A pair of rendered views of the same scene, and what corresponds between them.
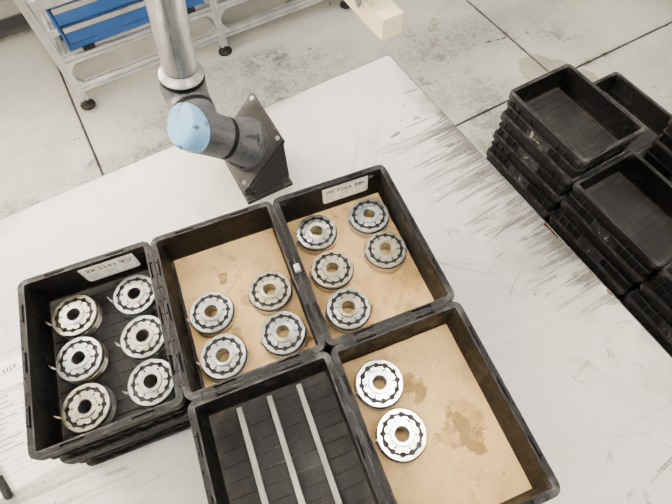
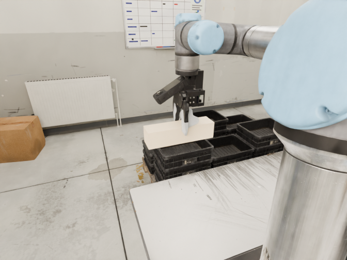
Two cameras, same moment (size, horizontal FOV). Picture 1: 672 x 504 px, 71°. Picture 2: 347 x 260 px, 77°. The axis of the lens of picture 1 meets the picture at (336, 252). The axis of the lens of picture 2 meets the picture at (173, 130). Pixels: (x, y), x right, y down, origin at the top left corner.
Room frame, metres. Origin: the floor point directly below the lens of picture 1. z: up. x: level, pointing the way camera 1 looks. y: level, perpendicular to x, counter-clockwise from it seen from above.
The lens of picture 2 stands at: (1.13, 0.56, 1.42)
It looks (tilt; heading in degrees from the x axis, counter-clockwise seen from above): 26 degrees down; 276
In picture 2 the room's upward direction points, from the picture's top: straight up
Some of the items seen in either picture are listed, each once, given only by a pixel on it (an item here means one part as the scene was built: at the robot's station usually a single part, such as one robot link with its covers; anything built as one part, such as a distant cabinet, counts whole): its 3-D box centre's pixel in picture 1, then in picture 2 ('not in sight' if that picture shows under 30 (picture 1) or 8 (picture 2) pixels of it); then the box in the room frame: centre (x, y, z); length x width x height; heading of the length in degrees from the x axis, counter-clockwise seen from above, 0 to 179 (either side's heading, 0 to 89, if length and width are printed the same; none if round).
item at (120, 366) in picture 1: (108, 346); not in sight; (0.33, 0.52, 0.87); 0.40 x 0.30 x 0.11; 19
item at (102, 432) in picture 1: (97, 340); not in sight; (0.33, 0.52, 0.92); 0.40 x 0.30 x 0.02; 19
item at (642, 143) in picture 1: (612, 130); (165, 153); (1.41, -1.26, 0.26); 0.40 x 0.30 x 0.23; 27
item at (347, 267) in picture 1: (332, 268); not in sight; (0.50, 0.01, 0.86); 0.10 x 0.10 x 0.01
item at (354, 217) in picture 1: (368, 215); not in sight; (0.64, -0.09, 0.86); 0.10 x 0.10 x 0.01
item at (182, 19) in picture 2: not in sight; (188, 34); (1.16, -0.13, 1.39); 0.09 x 0.08 x 0.11; 112
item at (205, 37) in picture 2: not in sight; (207, 37); (1.11, -0.04, 1.39); 0.11 x 0.11 x 0.08; 22
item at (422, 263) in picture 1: (358, 258); not in sight; (0.52, -0.05, 0.87); 0.40 x 0.30 x 0.11; 19
